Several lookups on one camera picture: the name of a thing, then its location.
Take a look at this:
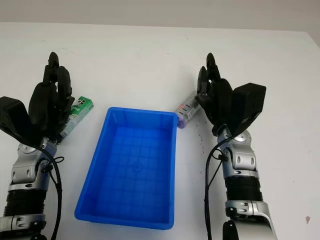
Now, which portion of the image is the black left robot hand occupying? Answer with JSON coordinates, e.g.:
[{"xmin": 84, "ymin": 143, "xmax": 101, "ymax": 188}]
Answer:
[{"xmin": 27, "ymin": 51, "xmax": 76, "ymax": 141}]

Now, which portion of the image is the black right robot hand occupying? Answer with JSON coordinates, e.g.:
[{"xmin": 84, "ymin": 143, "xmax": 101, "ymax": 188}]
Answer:
[{"xmin": 194, "ymin": 52, "xmax": 239, "ymax": 138}]

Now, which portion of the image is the purple silver drink can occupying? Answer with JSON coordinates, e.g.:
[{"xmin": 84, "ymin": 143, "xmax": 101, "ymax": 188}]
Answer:
[{"xmin": 175, "ymin": 92, "xmax": 205, "ymax": 130}]

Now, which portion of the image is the green toothpaste box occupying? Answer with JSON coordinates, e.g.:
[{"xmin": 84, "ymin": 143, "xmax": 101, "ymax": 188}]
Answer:
[{"xmin": 59, "ymin": 96, "xmax": 95, "ymax": 137}]

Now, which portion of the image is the blue plastic tray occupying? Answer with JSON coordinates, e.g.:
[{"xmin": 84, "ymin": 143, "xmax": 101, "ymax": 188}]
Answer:
[{"xmin": 74, "ymin": 106, "xmax": 178, "ymax": 224}]

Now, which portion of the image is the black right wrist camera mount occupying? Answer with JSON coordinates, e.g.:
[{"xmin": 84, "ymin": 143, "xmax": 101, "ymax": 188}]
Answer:
[{"xmin": 231, "ymin": 82, "xmax": 267, "ymax": 138}]

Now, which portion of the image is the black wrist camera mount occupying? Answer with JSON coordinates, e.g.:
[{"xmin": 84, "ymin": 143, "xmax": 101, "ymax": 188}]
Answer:
[
  {"xmin": 0, "ymin": 96, "xmax": 45, "ymax": 151},
  {"xmin": 231, "ymin": 82, "xmax": 267, "ymax": 138}
]

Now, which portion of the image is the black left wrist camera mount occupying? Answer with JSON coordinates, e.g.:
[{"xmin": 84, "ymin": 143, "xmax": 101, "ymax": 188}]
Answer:
[{"xmin": 0, "ymin": 96, "xmax": 45, "ymax": 151}]

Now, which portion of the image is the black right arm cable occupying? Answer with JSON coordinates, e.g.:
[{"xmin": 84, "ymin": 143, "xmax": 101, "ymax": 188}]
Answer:
[{"xmin": 203, "ymin": 134, "xmax": 231, "ymax": 240}]

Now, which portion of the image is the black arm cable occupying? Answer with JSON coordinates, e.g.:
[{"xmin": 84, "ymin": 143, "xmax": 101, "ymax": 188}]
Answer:
[
  {"xmin": 37, "ymin": 144, "xmax": 65, "ymax": 240},
  {"xmin": 203, "ymin": 134, "xmax": 231, "ymax": 240}
]

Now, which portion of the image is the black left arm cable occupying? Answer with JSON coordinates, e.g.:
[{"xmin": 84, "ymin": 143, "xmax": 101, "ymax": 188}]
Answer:
[{"xmin": 37, "ymin": 144, "xmax": 65, "ymax": 240}]

